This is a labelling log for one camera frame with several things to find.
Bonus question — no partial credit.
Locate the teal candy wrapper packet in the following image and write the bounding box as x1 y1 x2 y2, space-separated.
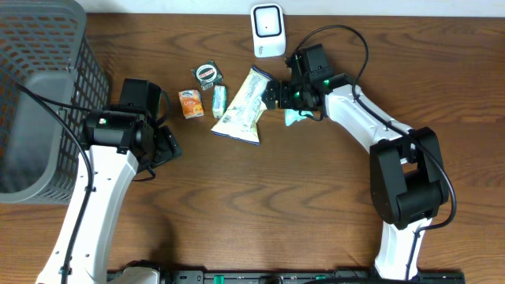
284 109 312 126

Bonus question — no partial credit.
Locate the small orange juice box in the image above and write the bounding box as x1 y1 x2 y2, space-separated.
178 90 204 119

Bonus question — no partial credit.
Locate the large white snack bag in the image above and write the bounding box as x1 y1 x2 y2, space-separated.
211 65 274 145

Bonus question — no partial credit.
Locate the small teal white box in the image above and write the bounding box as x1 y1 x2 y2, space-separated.
212 85 227 119

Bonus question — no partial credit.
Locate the dark green round-label packet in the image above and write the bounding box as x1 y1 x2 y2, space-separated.
192 60 223 91

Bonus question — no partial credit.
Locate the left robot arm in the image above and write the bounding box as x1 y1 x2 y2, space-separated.
36 103 181 283

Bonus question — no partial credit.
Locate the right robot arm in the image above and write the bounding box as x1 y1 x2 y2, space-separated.
262 74 457 281

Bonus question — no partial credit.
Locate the white barcode scanner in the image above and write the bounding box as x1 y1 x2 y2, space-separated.
250 3 286 58

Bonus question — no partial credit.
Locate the grey plastic mesh basket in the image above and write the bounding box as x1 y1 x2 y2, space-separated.
1 1 110 204

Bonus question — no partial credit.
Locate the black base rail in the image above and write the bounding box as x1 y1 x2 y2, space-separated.
154 268 466 284

